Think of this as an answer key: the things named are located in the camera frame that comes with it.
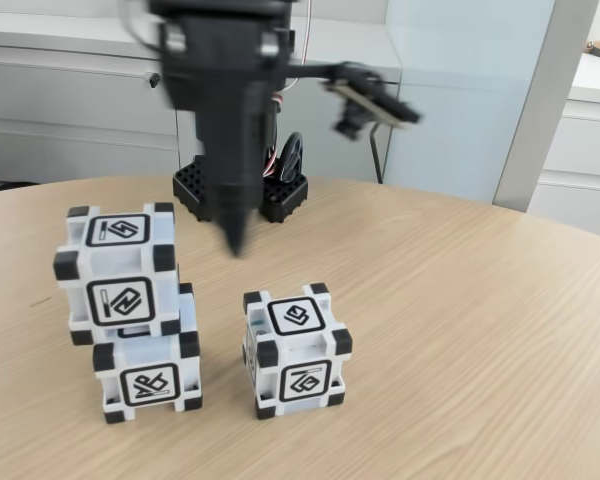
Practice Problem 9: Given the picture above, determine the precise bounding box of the white drawer cabinet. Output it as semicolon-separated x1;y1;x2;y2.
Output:
527;47;600;241

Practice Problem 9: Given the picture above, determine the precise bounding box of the white cube zigzag-diamond symbol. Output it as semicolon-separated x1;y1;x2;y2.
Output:
53;202;181;347

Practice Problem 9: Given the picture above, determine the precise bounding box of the red white base cable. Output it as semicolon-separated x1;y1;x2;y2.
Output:
262;92;287;180

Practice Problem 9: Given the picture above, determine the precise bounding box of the bare circuit board camera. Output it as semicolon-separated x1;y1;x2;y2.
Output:
285;59;424;141

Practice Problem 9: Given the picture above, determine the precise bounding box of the white pillar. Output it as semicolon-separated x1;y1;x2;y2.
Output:
492;0;600;215

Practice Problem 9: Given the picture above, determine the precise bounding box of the white cube stacked-layers symbol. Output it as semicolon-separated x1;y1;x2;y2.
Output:
243;283;354;420

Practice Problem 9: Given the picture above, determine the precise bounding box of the white cube crossed-lines symbol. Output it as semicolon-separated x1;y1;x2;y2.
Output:
92;282;203;425

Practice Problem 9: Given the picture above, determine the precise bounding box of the grey low cabinet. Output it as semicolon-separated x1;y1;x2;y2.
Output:
0;24;401;196

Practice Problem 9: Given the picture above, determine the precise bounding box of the black round spoked wheel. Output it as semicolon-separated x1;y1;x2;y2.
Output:
278;131;306;182

